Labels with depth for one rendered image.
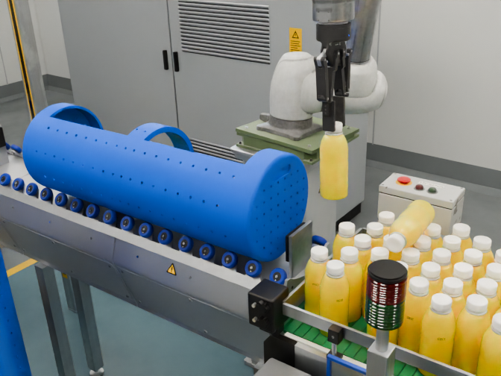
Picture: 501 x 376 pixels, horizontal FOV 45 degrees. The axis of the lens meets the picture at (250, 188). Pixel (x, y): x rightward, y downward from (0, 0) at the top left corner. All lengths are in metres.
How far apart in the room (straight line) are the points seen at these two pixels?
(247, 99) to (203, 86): 0.34
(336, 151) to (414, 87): 2.97
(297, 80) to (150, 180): 0.70
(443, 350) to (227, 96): 2.51
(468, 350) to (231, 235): 0.59
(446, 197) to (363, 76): 0.61
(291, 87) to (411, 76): 2.33
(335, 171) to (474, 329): 0.45
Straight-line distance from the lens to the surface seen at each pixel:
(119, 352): 2.85
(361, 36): 2.00
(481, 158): 4.30
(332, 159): 1.39
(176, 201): 1.55
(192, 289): 1.67
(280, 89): 2.08
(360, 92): 2.07
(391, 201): 1.65
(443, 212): 1.61
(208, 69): 3.59
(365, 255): 1.43
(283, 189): 1.51
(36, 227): 2.13
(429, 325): 1.27
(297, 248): 1.52
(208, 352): 2.77
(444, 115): 4.30
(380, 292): 0.98
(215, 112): 3.64
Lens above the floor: 1.79
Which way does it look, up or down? 25 degrees down
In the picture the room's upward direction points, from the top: 2 degrees counter-clockwise
